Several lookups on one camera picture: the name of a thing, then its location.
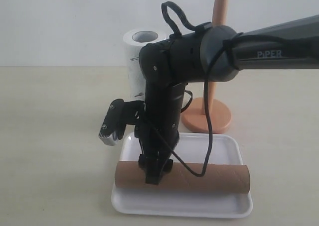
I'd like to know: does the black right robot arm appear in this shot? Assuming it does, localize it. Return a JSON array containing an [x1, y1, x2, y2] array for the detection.
[[136, 15, 319, 185]]

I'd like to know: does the white printed paper towel roll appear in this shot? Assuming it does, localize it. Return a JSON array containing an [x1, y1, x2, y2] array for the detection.
[[123, 28, 167, 101]]

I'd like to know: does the wooden paper towel holder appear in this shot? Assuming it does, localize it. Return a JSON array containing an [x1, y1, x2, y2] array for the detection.
[[181, 0, 232, 134]]

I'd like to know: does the white rectangular tray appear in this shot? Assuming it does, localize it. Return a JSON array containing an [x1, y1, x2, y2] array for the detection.
[[111, 132, 253, 219]]

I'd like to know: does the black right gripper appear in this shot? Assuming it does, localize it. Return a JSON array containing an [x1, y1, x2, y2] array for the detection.
[[138, 83, 185, 185]]

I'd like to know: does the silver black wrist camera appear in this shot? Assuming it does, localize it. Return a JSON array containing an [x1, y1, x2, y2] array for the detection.
[[99, 99, 144, 146]]

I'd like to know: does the brown cardboard tube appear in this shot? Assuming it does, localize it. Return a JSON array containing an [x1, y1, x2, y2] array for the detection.
[[115, 161, 250, 194]]

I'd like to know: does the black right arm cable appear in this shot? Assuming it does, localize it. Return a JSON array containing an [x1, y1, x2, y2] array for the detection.
[[139, 1, 310, 177]]

